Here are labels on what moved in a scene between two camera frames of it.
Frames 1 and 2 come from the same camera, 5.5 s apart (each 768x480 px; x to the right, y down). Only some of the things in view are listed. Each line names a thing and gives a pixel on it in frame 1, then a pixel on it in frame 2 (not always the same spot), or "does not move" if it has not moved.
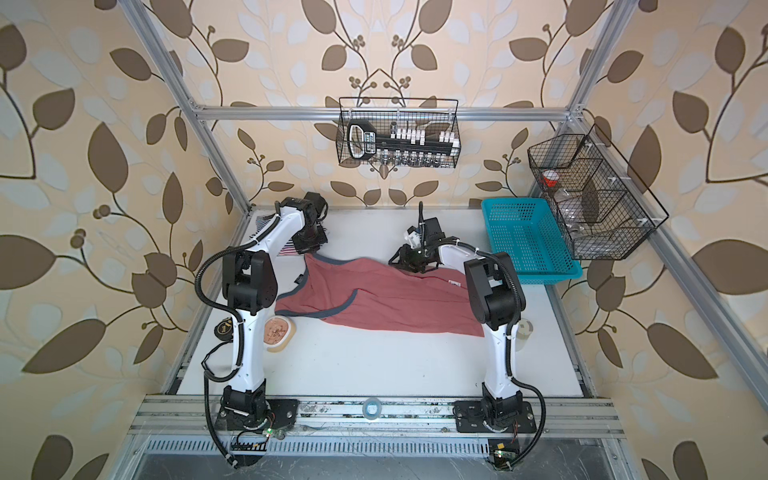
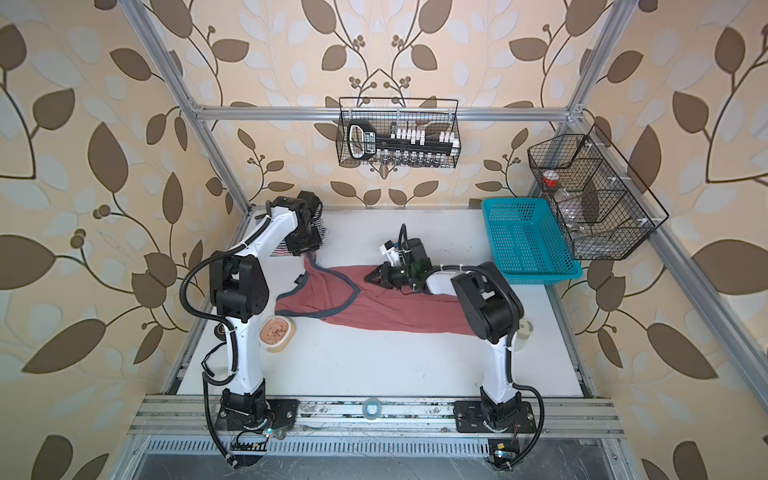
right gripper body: (414, 259) to (397, 275)
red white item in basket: (551, 177) does not move
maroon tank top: (363, 293) does not move
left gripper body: (310, 238) does not move
